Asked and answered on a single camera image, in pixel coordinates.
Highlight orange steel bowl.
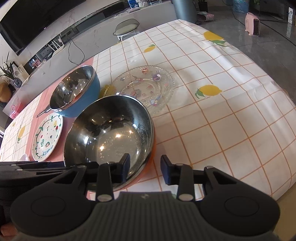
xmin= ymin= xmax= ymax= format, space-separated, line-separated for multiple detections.
xmin=63 ymin=95 xmax=155 ymax=191

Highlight blue steel bowl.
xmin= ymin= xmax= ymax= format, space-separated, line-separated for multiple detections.
xmin=49 ymin=65 xmax=100 ymax=118

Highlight white plate green vine pattern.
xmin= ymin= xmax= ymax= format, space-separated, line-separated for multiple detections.
xmin=31 ymin=113 xmax=63 ymax=162

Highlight checked lemon tablecloth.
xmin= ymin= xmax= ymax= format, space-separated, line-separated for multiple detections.
xmin=0 ymin=19 xmax=296 ymax=201

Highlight clear glass decorated plate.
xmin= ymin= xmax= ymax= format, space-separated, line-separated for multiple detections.
xmin=110 ymin=65 xmax=175 ymax=115

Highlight pink storage box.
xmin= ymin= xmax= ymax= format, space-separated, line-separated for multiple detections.
xmin=10 ymin=105 xmax=19 ymax=120

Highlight brown round vase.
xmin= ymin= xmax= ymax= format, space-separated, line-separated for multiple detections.
xmin=0 ymin=82 xmax=12 ymax=103

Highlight grey round stool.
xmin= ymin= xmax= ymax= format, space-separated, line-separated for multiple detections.
xmin=113 ymin=19 xmax=140 ymax=43

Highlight grey trash bin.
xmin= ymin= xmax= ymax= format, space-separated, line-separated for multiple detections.
xmin=171 ymin=0 xmax=197 ymax=24

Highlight pink small heater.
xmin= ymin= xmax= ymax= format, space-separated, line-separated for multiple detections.
xmin=245 ymin=13 xmax=260 ymax=36

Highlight black television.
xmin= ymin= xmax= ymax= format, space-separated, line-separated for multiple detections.
xmin=1 ymin=0 xmax=83 ymax=55

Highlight black power cable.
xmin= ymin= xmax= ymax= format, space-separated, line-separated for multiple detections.
xmin=67 ymin=34 xmax=86 ymax=66

